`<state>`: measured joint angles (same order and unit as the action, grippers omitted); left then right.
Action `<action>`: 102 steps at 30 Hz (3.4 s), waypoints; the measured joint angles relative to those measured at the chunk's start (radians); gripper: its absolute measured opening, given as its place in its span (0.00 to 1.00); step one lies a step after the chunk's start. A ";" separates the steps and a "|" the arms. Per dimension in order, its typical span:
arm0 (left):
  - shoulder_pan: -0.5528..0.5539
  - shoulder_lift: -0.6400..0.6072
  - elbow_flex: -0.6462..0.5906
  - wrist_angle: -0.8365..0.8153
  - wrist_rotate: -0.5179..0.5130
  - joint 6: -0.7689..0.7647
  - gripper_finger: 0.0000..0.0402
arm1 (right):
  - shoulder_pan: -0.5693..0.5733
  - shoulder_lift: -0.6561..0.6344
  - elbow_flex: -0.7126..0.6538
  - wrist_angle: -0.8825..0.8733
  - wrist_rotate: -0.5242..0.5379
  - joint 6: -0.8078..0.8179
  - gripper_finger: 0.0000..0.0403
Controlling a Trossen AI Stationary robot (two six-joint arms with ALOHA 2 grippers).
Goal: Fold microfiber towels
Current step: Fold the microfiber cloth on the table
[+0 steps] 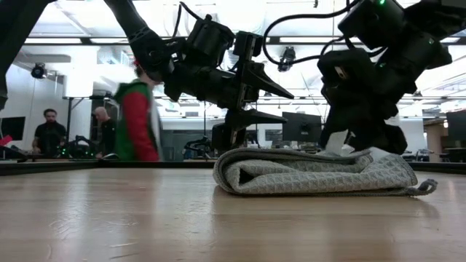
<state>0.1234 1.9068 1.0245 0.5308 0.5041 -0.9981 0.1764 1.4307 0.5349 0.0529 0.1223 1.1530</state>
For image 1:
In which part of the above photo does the dark grey wrist camera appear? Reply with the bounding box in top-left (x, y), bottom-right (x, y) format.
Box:
top-left (184, 14), bottom-right (236, 69)
top-left (316, 48), bottom-right (376, 107)

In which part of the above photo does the black monitor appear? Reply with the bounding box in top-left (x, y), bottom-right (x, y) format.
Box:
top-left (0, 116), bottom-right (27, 141)
top-left (281, 111), bottom-right (323, 144)
top-left (445, 109), bottom-right (466, 148)

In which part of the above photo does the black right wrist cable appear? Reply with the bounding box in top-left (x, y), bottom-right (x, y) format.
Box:
top-left (261, 0), bottom-right (363, 67)

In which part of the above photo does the black ceiling cord reel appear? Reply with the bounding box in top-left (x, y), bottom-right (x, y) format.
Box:
top-left (30, 63), bottom-right (48, 80)
top-left (276, 46), bottom-right (297, 74)

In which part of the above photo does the white label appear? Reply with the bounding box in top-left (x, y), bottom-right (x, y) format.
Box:
top-left (368, 146), bottom-right (392, 161)

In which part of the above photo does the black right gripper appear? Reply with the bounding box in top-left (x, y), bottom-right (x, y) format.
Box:
top-left (318, 31), bottom-right (453, 156)

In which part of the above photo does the dark grey left wrist camera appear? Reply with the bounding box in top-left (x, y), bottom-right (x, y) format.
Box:
top-left (184, 14), bottom-right (236, 69)

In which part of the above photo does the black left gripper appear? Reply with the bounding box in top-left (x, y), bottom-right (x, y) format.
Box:
top-left (162, 30), bottom-right (296, 151)

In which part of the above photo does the grey microfiber towel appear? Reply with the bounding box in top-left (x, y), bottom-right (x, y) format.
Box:
top-left (212, 146), bottom-right (439, 198)

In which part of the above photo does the white handwritten paper tag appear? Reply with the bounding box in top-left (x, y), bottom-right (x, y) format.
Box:
top-left (324, 130), bottom-right (356, 157)

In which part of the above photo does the dark grey right wrist camera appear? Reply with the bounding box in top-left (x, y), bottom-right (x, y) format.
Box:
top-left (316, 48), bottom-right (376, 107)

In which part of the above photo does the person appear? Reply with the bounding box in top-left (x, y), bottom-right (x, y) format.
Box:
top-left (31, 108), bottom-right (68, 160)
top-left (112, 57), bottom-right (164, 162)
top-left (92, 106), bottom-right (118, 160)

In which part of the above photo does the black aluminium table frame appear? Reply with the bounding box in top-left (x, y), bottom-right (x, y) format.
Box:
top-left (0, 159), bottom-right (466, 176)

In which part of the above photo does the black overhead frame beam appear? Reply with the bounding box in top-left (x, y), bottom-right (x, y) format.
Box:
top-left (22, 35), bottom-right (466, 46)

